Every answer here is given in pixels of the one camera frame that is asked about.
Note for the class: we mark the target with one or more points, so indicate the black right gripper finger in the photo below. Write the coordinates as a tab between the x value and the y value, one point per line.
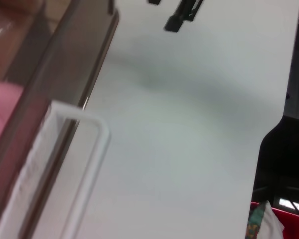
154	2
183	15

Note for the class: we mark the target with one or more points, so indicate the pink peach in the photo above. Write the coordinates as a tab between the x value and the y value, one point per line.
2	112

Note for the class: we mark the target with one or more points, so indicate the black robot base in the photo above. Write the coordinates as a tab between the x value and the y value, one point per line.
284	154

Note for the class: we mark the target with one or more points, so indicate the white patterned cloth bag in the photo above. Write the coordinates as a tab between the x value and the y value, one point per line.
266	224

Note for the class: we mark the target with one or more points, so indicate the red plastic bin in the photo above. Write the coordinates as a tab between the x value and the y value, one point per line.
292	221

